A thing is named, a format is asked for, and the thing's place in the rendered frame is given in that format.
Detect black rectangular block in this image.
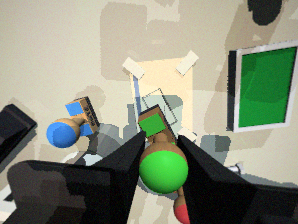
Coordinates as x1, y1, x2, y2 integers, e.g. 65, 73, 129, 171
0, 104, 37, 163

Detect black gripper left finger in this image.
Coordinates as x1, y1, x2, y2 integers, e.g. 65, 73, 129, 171
7, 131, 146, 224

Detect cream paper card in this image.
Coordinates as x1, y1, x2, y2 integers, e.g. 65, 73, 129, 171
122, 51, 198, 142

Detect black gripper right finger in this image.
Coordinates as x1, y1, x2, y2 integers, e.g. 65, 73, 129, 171
176, 135, 298, 224

